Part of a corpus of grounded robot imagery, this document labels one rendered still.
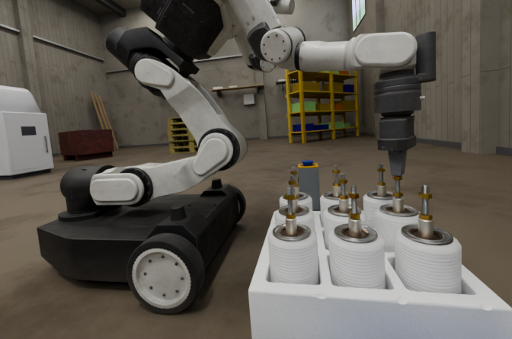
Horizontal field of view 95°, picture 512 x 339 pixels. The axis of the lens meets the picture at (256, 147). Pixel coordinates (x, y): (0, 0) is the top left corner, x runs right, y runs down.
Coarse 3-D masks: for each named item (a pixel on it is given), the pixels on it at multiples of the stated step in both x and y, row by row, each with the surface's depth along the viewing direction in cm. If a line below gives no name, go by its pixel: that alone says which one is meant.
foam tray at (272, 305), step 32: (320, 224) 66; (320, 256) 50; (256, 288) 41; (288, 288) 41; (320, 288) 40; (352, 288) 40; (480, 288) 38; (256, 320) 41; (288, 320) 40; (320, 320) 39; (352, 320) 38; (384, 320) 37; (416, 320) 36; (448, 320) 35; (480, 320) 34
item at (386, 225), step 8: (376, 216) 54; (384, 216) 52; (392, 216) 51; (416, 216) 50; (376, 224) 54; (384, 224) 52; (392, 224) 50; (400, 224) 49; (408, 224) 49; (384, 232) 52; (392, 232) 50; (384, 240) 52; (392, 240) 50; (392, 248) 51
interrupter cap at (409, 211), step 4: (388, 204) 57; (380, 208) 55; (384, 208) 55; (388, 208) 55; (392, 208) 55; (404, 208) 54; (408, 208) 53; (412, 208) 53; (384, 212) 52; (388, 212) 52; (392, 212) 52; (404, 212) 52; (408, 212) 52; (412, 212) 51; (416, 212) 51; (400, 216) 50; (404, 216) 50; (408, 216) 50
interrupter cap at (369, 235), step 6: (336, 228) 46; (342, 228) 46; (348, 228) 46; (366, 228) 45; (336, 234) 44; (342, 234) 43; (348, 234) 44; (366, 234) 43; (372, 234) 43; (348, 240) 41; (354, 240) 41; (360, 240) 41; (366, 240) 40; (372, 240) 41
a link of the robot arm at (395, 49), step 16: (400, 32) 45; (352, 48) 50; (368, 48) 48; (384, 48) 46; (400, 48) 45; (416, 48) 44; (352, 64) 51; (368, 64) 48; (384, 64) 47; (400, 64) 46
